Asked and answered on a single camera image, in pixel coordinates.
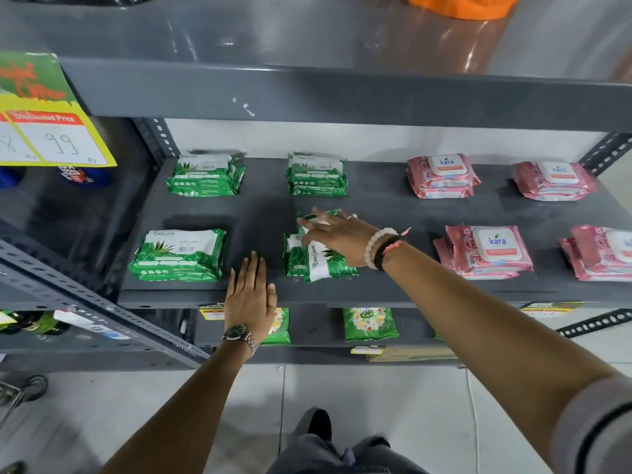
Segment white bead bracelet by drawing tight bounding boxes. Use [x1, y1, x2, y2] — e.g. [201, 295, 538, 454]
[364, 227, 399, 270]

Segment white shelf label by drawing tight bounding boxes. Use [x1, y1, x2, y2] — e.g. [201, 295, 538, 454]
[52, 310, 130, 341]

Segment black shoe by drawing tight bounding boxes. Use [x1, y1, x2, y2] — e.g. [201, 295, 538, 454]
[295, 408, 333, 443]

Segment orange plastic bag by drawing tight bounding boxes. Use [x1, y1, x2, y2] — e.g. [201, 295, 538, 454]
[408, 0, 524, 21]

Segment grey metal shelf rack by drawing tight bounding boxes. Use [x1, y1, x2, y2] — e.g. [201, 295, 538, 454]
[0, 118, 212, 372]
[0, 0, 632, 367]

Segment person's left hand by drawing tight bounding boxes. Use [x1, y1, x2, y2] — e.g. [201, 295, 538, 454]
[224, 250, 278, 337]

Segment green wipes packet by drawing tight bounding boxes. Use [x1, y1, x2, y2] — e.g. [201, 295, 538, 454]
[295, 209, 358, 284]

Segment green bottles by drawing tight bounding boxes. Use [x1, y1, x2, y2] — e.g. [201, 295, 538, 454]
[0, 310, 71, 337]

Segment group of pink wipes packs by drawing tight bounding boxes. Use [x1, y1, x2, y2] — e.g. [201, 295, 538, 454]
[406, 153, 632, 283]

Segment person's left forearm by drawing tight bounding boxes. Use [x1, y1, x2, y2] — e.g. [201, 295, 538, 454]
[99, 339, 253, 474]

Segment person's right forearm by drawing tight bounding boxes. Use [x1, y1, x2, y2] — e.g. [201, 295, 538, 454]
[380, 240, 622, 462]

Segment black and red thread band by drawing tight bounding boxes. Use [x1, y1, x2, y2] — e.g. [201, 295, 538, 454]
[373, 226, 412, 272]

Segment brown cardboard box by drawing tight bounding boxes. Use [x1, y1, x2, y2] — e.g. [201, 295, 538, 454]
[366, 347, 461, 364]

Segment metal wristwatch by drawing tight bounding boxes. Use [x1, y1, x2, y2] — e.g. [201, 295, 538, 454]
[221, 324, 259, 359]

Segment metal shopping trolley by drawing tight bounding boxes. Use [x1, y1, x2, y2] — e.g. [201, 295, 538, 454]
[0, 374, 49, 426]

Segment person's right hand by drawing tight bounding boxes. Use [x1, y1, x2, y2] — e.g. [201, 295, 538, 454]
[298, 208, 380, 268]

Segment grey sleeve with black stripe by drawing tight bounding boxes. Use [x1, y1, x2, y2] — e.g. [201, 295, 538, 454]
[552, 374, 632, 474]

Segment grey trousers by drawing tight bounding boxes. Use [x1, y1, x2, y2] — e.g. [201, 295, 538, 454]
[267, 433, 431, 474]

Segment yellow and green price sign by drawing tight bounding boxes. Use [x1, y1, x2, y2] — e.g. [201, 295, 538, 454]
[0, 52, 118, 169]

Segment group of green wipes packs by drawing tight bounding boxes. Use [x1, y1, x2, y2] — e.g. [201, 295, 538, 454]
[127, 152, 358, 284]

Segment blue bottle with red label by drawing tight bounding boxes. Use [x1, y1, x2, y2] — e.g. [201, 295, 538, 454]
[58, 165, 114, 187]

